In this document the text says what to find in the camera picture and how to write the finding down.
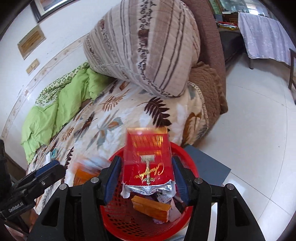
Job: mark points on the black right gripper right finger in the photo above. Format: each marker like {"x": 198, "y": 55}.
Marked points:
{"x": 235, "y": 220}

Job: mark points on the red plastic mesh basket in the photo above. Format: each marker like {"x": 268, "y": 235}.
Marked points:
{"x": 139, "y": 216}

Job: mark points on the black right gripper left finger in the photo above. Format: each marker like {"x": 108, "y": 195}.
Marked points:
{"x": 73, "y": 213}

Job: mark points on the leaf pattern blanket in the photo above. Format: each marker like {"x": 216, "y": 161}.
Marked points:
{"x": 99, "y": 129}

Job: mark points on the wall plaque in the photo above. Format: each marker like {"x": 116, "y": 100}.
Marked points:
{"x": 31, "y": 41}

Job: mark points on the lavender tablecloth table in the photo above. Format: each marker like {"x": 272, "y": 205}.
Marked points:
{"x": 265, "y": 38}

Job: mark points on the white medicine box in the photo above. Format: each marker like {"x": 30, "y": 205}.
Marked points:
{"x": 48, "y": 158}

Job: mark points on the striped floral cushion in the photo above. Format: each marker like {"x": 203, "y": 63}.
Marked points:
{"x": 153, "y": 44}

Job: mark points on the red cigarette pack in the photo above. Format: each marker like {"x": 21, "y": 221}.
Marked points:
{"x": 147, "y": 166}

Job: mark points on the grey floor mat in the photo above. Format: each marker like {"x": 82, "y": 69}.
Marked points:
{"x": 209, "y": 169}

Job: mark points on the beige wall switch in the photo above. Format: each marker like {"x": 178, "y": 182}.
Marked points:
{"x": 32, "y": 66}

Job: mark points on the green quilt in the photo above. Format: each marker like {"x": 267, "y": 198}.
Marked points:
{"x": 57, "y": 104}

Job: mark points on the orange snack wrapper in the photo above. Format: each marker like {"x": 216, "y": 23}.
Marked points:
{"x": 87, "y": 168}

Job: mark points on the framed picture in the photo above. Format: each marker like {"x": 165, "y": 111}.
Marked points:
{"x": 43, "y": 8}

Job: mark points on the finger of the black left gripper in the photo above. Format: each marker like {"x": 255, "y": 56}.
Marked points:
{"x": 34, "y": 185}

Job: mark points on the teal small packet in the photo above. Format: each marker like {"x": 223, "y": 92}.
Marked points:
{"x": 54, "y": 154}

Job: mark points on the orange cardboard box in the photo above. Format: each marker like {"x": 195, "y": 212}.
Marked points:
{"x": 156, "y": 210}

